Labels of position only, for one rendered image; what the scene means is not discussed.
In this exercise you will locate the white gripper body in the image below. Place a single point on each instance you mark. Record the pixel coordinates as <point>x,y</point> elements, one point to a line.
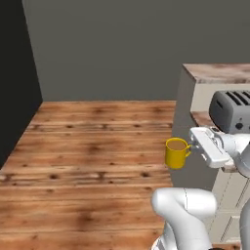
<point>208,147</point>

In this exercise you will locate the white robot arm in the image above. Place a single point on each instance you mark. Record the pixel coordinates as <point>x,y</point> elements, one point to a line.
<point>187,208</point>

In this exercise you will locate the yellow coffee mug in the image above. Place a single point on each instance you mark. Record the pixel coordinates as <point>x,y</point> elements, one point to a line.
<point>175,156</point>

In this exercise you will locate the beige counter cabinet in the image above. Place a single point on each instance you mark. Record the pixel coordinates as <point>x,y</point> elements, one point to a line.
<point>208,88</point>

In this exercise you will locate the grey toaster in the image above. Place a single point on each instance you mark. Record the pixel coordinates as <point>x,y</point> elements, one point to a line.
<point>231,112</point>

